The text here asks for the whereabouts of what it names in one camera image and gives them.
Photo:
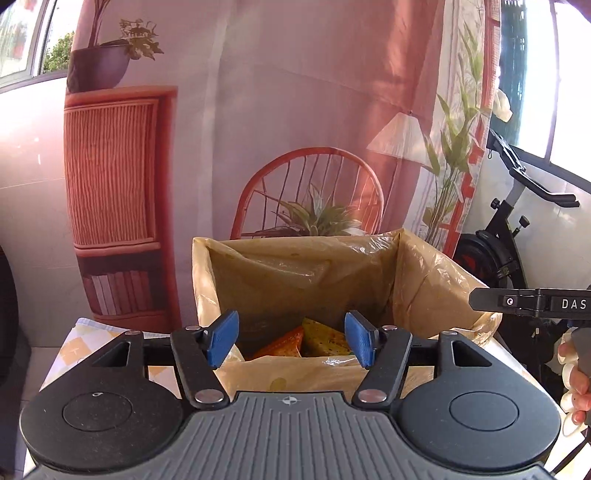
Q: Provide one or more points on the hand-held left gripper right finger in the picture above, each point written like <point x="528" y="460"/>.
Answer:
<point x="360" y="339"/>

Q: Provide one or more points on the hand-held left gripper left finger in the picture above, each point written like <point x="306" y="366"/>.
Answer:
<point x="221" y="339"/>

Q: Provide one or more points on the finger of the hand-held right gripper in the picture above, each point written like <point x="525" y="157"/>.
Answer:
<point x="508" y="302"/>

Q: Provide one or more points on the yellow-green snack packet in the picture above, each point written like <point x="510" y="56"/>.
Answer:
<point x="323" y="339"/>

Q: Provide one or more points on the orange snack packet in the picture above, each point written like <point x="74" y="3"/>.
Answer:
<point x="281" y="344"/>

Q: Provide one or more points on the plastic-lined cardboard box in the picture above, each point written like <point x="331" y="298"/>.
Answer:
<point x="300" y="277"/>

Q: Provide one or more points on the person's right hand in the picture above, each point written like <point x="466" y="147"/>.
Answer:
<point x="579" y="383"/>

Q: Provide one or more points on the black exercise bike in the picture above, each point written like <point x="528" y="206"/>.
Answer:
<point x="489" y="258"/>

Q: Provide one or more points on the checkered floral tablecloth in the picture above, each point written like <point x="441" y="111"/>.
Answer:
<point x="92" y="337"/>

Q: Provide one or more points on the white hanging cloth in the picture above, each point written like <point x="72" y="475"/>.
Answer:
<point x="502" y="105"/>

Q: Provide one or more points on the grey washing machine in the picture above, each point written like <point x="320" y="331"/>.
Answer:
<point x="7" y="314"/>

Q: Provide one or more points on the screened window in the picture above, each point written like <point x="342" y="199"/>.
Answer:
<point x="535" y="69"/>

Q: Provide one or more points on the printed room backdrop cloth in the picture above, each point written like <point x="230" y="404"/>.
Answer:
<point x="277" y="92"/>

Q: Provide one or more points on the sliding window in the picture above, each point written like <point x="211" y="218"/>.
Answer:
<point x="39" y="37"/>

